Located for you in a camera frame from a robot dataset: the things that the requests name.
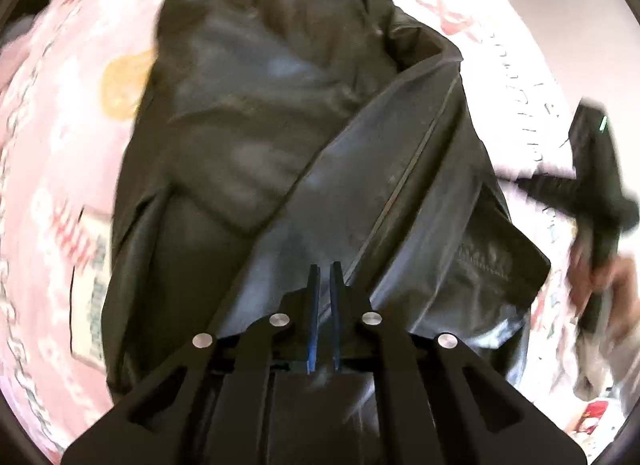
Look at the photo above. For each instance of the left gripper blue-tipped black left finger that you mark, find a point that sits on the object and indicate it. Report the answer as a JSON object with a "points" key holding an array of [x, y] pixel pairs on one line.
{"points": [[209, 402]]}

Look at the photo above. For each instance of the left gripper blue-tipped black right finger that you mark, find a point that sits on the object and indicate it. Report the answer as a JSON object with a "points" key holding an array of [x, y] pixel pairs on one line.
{"points": [[437, 401]]}

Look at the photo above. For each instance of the black leather jacket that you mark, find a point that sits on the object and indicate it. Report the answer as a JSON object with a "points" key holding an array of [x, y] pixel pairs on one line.
{"points": [[276, 135]]}

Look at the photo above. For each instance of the dark clothes pile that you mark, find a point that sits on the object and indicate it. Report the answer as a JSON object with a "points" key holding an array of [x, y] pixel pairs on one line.
{"points": [[21, 19]]}

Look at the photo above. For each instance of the person's right hand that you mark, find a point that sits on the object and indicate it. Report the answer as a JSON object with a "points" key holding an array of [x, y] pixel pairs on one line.
{"points": [[617, 276]]}

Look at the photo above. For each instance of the pink printed blanket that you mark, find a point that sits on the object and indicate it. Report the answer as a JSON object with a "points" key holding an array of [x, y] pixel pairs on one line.
{"points": [[69, 91]]}

